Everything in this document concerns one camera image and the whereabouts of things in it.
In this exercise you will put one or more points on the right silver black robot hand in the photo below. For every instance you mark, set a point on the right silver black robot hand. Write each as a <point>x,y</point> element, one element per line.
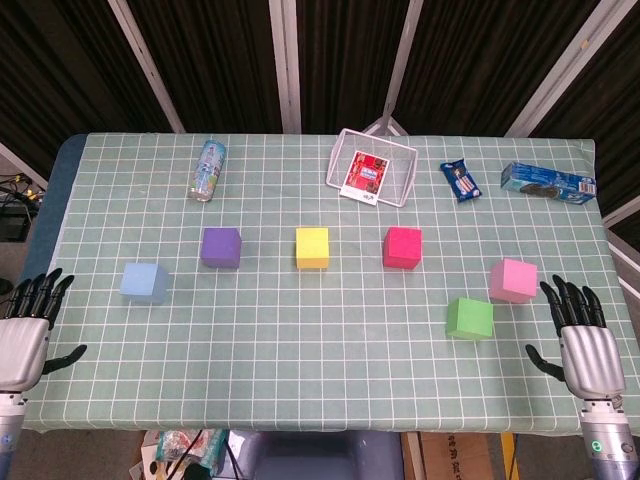
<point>592,357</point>

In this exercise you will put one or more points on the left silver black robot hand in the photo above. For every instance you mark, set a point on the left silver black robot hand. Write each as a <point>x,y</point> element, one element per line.
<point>22,345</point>

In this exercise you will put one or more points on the green foam cube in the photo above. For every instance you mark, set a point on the green foam cube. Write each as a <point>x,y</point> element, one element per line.
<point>470,319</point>

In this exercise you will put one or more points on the red foam cube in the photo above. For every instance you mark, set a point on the red foam cube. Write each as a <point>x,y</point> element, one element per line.
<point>402,247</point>

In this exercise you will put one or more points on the purple foam cube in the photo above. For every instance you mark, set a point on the purple foam cube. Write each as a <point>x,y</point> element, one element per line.
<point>220,247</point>

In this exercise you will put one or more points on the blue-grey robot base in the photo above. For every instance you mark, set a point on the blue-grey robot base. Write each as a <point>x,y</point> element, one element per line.
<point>315,457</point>

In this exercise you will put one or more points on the pink foam cube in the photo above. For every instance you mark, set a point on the pink foam cube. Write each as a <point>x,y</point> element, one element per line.
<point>515,280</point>

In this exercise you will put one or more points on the dark blue table pad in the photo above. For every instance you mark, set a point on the dark blue table pad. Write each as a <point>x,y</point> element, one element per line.
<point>45,225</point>

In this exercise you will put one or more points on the yellow bar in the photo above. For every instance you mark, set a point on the yellow bar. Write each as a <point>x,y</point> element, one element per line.
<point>509,457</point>

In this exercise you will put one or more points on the light blue foam cube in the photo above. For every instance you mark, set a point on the light blue foam cube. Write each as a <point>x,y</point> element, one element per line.
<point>142,282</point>

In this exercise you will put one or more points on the brown cardboard box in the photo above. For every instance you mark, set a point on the brown cardboard box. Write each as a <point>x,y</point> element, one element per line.
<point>460,457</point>

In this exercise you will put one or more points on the long blue cookie box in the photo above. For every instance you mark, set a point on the long blue cookie box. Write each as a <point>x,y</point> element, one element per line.
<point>547,182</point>

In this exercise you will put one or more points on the green snack bag pile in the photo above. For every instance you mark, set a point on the green snack bag pile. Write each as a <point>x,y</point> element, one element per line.
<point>175,450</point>

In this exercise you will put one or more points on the white table leg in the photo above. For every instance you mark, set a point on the white table leg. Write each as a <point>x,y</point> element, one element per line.
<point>414,457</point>

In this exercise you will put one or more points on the small blue cookie packet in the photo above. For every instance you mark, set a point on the small blue cookie packet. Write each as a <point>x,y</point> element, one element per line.
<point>461,181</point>

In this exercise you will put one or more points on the light blue drink can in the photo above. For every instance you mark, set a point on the light blue drink can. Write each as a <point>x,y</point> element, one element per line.
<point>206,170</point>

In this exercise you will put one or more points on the green checked tablecloth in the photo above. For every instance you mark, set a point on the green checked tablecloth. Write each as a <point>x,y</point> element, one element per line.
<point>300,350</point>

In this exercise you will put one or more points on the red snack packet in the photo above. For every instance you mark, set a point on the red snack packet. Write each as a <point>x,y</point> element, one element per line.
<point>364,175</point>

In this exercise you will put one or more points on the yellow foam cube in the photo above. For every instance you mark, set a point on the yellow foam cube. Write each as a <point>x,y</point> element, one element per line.
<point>312,247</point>

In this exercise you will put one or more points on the white metal frame rail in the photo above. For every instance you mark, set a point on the white metal frame rail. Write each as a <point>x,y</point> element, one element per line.
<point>22,165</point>
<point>622,250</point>

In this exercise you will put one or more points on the white metal frame post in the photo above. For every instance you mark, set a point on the white metal frame post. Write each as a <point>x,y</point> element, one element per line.
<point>565,67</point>
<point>147,67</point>
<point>285,65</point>
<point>400,65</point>

